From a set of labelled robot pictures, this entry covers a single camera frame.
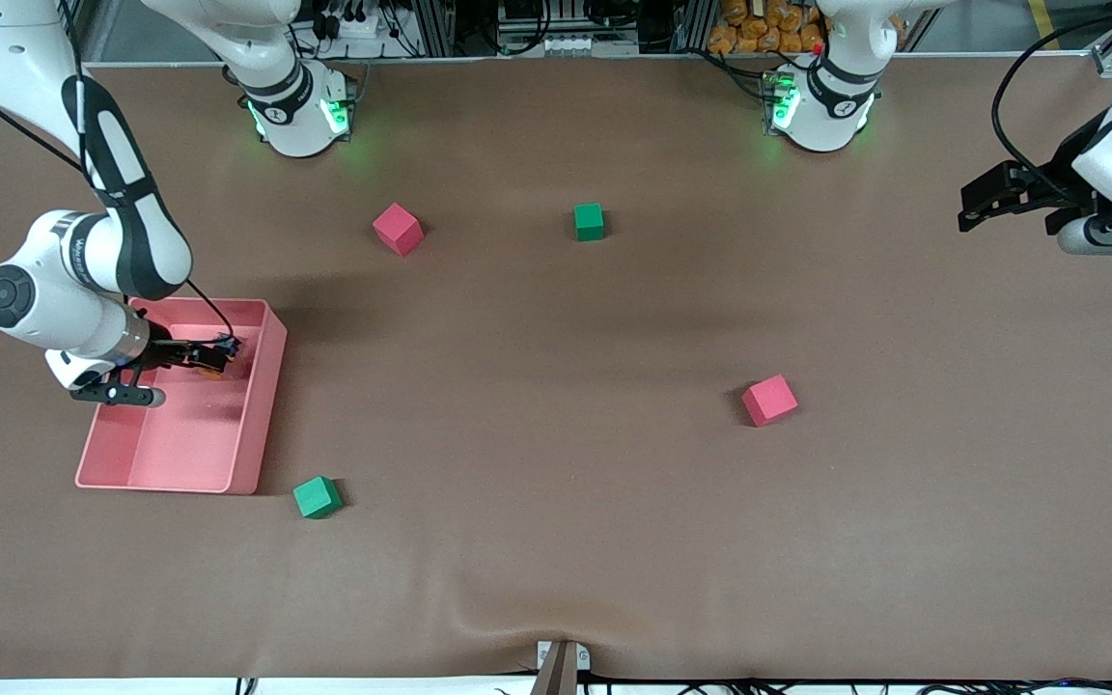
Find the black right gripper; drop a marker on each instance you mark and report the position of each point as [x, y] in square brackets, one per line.
[166, 353]

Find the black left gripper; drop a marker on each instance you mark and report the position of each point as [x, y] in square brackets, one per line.
[1061, 176]

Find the orange capped black push button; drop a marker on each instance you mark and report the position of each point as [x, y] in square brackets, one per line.
[228, 342]

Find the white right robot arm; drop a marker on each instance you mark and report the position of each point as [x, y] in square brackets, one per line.
[44, 309]

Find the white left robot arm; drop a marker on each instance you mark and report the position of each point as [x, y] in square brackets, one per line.
[826, 121]

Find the pink plastic tray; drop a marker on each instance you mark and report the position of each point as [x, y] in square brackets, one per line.
[189, 444]

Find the green foam cube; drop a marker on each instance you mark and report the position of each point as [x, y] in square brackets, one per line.
[315, 498]
[589, 222]

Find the pink foam cube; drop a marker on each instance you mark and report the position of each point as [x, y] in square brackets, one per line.
[768, 401]
[397, 230]

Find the pile of orange bags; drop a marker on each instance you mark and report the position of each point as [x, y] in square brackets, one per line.
[759, 29]

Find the white power strip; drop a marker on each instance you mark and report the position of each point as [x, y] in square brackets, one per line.
[358, 27]

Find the brown table cloth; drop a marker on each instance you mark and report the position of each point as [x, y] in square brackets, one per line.
[556, 502]

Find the white connector block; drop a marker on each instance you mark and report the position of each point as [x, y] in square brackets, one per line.
[575, 45]

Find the grey metal mounting plate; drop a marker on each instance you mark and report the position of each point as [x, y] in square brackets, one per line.
[582, 659]

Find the aluminium rack post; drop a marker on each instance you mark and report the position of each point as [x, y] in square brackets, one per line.
[435, 24]
[691, 24]

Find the brown camera stand pole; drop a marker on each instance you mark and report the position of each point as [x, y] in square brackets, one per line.
[556, 676]

